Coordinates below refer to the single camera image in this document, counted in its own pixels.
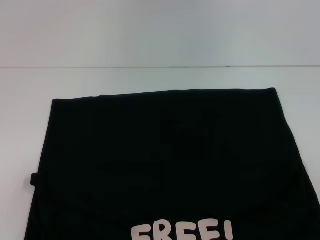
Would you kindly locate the black t-shirt with white print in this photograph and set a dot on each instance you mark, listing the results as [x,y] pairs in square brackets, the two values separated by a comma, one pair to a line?
[162,162]

